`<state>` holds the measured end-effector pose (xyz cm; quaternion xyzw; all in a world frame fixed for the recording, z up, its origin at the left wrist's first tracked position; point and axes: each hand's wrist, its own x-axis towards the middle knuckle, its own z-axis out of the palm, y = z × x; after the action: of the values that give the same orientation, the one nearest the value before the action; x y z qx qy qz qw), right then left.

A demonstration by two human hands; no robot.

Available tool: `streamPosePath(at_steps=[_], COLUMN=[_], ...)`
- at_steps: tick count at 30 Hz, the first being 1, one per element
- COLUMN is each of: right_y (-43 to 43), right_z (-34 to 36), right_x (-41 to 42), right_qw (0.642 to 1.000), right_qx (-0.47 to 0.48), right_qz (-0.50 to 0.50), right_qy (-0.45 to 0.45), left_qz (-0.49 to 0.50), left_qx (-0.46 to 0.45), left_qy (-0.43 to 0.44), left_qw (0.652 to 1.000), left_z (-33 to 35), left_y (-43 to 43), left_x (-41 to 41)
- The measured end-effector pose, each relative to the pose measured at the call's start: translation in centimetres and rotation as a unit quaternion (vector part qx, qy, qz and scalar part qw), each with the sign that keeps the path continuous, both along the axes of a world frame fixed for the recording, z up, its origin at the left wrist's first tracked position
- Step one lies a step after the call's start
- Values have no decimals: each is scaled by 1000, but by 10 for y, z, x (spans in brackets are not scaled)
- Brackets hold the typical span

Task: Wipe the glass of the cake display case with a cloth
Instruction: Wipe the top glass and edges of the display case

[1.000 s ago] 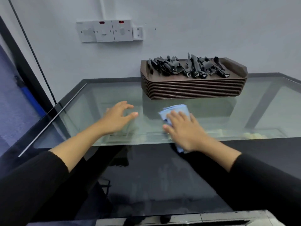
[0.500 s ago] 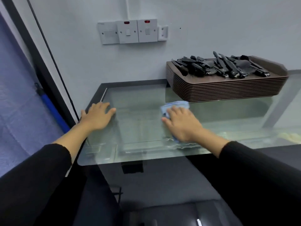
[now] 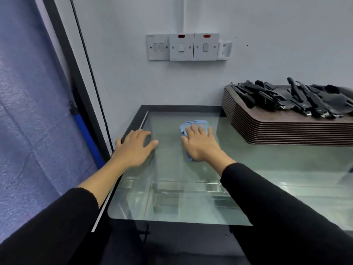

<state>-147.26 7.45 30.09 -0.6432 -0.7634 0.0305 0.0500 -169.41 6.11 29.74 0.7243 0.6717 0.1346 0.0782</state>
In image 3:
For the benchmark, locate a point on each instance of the person's right hand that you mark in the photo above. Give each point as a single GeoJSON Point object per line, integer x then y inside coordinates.
{"type": "Point", "coordinates": [202, 147]}

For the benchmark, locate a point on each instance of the person's left hand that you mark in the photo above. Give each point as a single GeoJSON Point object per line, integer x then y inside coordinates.
{"type": "Point", "coordinates": [132, 153]}

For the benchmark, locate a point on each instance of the person's right little finger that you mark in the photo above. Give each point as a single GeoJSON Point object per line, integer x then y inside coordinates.
{"type": "Point", "coordinates": [210, 132]}

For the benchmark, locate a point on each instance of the person's right middle finger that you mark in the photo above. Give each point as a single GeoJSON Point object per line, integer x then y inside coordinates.
{"type": "Point", "coordinates": [195, 130]}

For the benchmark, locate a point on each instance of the person's right thumb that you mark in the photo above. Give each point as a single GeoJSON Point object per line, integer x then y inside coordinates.
{"type": "Point", "coordinates": [185, 144]}

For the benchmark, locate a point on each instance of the person's left little finger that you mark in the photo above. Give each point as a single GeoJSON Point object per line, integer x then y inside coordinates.
{"type": "Point", "coordinates": [118, 142]}

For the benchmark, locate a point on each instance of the person's left middle finger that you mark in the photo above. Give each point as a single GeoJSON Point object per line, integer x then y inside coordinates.
{"type": "Point", "coordinates": [130, 134]}

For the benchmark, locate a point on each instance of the person's left thumb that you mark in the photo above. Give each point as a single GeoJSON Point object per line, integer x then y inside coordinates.
{"type": "Point", "coordinates": [152, 146]}

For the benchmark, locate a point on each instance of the blue cleaning cloth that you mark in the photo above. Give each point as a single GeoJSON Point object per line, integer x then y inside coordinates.
{"type": "Point", "coordinates": [184, 128]}

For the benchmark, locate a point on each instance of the person's right forearm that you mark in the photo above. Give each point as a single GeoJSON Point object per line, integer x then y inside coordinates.
{"type": "Point", "coordinates": [278, 215]}

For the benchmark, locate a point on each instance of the person's left forearm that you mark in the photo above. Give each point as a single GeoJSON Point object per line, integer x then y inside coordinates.
{"type": "Point", "coordinates": [63, 215]}

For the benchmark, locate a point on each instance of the stack of brown trays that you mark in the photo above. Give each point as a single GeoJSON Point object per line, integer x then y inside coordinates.
{"type": "Point", "coordinates": [278, 129]}

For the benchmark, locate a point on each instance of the glass top display counter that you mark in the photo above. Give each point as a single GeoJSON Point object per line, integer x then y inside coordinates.
{"type": "Point", "coordinates": [275, 173]}

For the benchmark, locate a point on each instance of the blue frosted partition panel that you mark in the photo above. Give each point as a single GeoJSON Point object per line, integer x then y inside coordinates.
{"type": "Point", "coordinates": [33, 113]}

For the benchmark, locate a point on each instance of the pile of black knives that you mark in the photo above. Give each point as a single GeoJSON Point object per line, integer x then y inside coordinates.
{"type": "Point", "coordinates": [300, 99]}

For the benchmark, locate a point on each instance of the black metal frame post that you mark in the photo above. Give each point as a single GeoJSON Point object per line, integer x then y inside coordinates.
{"type": "Point", "coordinates": [71, 74]}

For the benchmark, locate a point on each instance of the white switch with red indicator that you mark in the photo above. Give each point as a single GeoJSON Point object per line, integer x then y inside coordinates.
{"type": "Point", "coordinates": [181, 47]}
{"type": "Point", "coordinates": [206, 47]}

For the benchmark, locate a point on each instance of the small white wall socket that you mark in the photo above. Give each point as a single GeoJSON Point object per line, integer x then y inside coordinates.
{"type": "Point", "coordinates": [224, 50]}

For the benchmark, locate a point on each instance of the white double rocker wall switch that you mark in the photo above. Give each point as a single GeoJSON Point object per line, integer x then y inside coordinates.
{"type": "Point", "coordinates": [157, 47]}

